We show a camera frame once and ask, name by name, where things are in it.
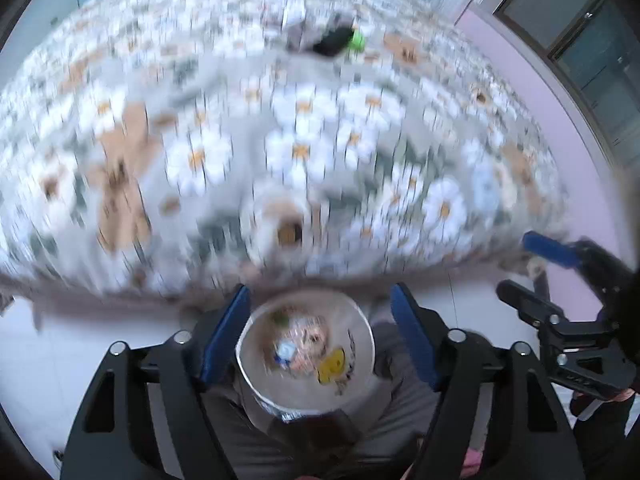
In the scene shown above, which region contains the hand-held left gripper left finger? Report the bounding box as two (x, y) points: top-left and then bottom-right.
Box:
(60, 284), (252, 480)

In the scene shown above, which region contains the pink patterned wrapper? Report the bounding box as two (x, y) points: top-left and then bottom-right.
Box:
(280, 316), (331, 373)

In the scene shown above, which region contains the round white bowl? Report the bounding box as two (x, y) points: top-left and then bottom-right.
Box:
(235, 291), (376, 422)

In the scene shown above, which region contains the pink garment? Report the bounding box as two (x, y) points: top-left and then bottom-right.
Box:
(460, 447), (485, 476)

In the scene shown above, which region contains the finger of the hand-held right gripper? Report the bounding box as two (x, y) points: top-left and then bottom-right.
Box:
(522, 231), (601, 272)
(496, 280), (610, 343)

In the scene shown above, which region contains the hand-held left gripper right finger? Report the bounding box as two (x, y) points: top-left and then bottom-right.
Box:
(390, 282), (586, 480)

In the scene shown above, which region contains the yellow wrapper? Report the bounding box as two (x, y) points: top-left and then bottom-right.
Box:
(317, 346), (347, 383)

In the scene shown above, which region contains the window with dark frame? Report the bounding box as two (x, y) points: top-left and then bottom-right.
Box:
(492, 0), (640, 171)

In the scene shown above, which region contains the bed with floral blanket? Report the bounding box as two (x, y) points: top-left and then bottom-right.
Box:
(0, 0), (571, 307)

